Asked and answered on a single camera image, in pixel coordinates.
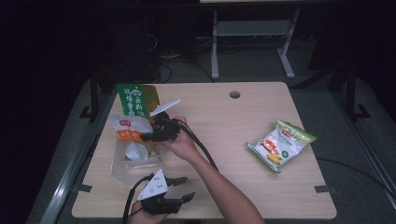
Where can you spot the black floor stand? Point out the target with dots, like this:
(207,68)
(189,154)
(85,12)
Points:
(351,93)
(93,96)

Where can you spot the clear plastic container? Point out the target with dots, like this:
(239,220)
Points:
(137,169)

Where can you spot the person's left hand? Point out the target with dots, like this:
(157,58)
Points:
(138,217)

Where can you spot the green and red snack packet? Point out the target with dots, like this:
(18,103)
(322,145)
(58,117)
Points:
(134,99)

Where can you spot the white and green snack packet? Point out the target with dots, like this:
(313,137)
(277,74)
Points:
(280,146)

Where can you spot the aluminium rail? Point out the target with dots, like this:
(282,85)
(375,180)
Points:
(67,183)

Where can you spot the white and orange food packet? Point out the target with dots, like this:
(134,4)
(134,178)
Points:
(130,127)

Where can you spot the black tape piece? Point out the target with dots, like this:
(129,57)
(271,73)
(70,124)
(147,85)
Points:
(322,188)
(84,188)

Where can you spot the grey metal stand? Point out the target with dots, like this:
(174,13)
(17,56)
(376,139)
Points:
(249,28)

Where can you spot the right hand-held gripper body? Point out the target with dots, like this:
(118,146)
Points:
(168,130)

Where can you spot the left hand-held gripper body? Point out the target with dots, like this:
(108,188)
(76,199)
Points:
(154,186)

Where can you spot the person's right hand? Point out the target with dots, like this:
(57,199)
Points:
(183,146)

